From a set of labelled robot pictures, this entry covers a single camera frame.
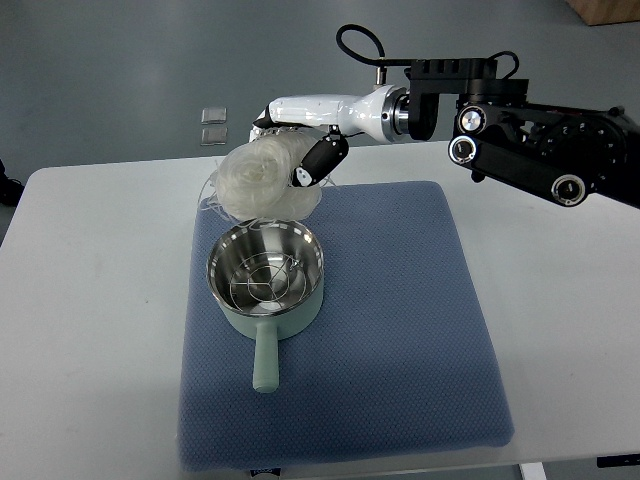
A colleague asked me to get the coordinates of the wire steaming rack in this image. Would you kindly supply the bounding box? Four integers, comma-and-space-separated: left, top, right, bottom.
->
229, 252, 307, 310

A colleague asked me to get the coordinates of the metal floor plate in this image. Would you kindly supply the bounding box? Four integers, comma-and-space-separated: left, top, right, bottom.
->
200, 126, 228, 146
201, 106, 227, 125

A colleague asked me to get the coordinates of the blue fabric mat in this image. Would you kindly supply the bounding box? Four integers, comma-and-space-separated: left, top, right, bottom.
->
178, 181, 514, 471

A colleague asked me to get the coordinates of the upper metal floor plate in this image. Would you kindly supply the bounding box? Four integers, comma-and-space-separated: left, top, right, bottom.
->
201, 106, 227, 125

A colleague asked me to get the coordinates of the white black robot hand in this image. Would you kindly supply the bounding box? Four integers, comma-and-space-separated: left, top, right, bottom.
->
249, 85, 408, 188

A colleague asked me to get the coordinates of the mint green steel pot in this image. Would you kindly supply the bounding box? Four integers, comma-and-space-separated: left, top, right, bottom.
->
207, 219, 324, 393

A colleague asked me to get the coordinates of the lower metal floor plate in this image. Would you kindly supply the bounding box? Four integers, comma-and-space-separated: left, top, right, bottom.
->
200, 126, 228, 146

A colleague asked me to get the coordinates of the black cable loop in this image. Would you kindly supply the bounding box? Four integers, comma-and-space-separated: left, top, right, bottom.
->
335, 24, 416, 69

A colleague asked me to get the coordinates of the cardboard box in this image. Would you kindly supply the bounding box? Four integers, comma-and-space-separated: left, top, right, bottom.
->
566, 0, 640, 26

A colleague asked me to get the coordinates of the white vermicelli nest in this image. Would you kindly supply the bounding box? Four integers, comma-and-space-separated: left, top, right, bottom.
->
199, 132, 322, 223

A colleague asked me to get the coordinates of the black table control panel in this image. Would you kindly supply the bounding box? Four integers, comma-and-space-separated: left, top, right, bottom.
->
596, 453, 640, 468

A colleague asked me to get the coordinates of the black object at left edge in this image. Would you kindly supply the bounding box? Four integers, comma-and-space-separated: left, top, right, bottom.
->
0, 161, 24, 207

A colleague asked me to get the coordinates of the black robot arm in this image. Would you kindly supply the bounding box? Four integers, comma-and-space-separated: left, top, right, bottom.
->
394, 55, 639, 207

